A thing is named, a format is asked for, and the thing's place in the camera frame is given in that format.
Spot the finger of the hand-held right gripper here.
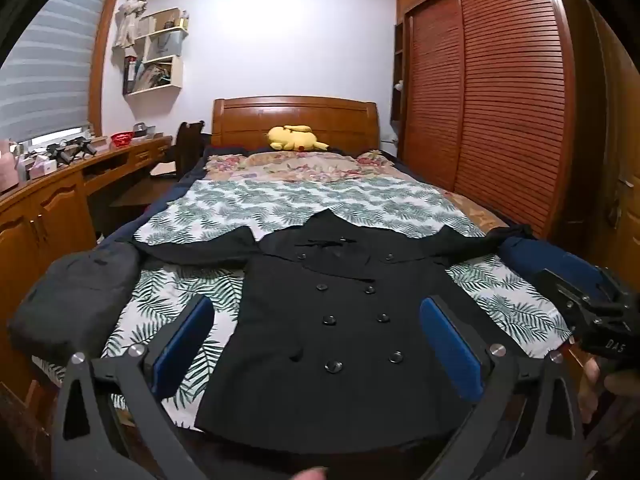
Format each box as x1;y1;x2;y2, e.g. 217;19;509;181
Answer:
531;266;625;322

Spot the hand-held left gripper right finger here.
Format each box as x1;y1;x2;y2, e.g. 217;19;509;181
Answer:
419;295;586;480

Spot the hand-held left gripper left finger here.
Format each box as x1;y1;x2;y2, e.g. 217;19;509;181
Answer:
50;294;216;480

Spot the black double-breasted coat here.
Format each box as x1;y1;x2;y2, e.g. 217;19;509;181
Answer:
131;209;533;448

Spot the person's right hand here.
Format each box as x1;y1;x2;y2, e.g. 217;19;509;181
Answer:
580;359;640;426

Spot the navy blue bedsheet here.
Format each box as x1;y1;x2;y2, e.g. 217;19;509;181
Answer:
97;145;618;291

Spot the tan patterned blanket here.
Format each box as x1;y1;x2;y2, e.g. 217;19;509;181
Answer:
452;192;508;231

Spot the dark grey folded garment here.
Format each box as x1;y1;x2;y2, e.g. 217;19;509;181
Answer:
7;249;141;366

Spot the wooden door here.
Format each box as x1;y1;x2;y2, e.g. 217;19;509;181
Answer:
575;10;640;281

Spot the bed with leaf-pattern sheet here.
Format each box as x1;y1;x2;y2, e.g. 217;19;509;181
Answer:
102;177;573;426

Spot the wooden louvered wardrobe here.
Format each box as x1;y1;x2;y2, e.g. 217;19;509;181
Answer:
392;0;581;241

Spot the wooden desk with cabinets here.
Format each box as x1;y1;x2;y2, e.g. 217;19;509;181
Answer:
0;134;173;411

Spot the dark wooden chair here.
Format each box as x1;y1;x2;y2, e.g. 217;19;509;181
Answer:
150;120;206;182

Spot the floral quilt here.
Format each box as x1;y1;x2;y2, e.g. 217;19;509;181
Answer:
202;150;416;184

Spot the small white box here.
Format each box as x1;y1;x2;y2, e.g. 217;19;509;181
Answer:
27;155;58;178

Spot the yellow plush toy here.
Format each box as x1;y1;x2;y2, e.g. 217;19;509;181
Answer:
266;124;330;153

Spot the pink box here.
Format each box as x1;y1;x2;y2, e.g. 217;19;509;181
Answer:
0;140;28;193

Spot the wooden bed headboard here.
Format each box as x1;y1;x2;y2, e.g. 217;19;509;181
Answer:
211;96;379;153

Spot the row of books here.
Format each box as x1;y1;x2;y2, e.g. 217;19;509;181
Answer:
125;55;172;94

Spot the striped window blind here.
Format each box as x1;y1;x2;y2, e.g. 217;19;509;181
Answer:
0;0;113;143

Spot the white hanging cloth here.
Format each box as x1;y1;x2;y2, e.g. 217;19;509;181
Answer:
112;0;161;51

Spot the metal door handle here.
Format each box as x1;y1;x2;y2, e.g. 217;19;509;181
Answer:
617;175;637;226

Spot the white wall shelf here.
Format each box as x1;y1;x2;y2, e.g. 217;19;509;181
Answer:
122;7;190;97

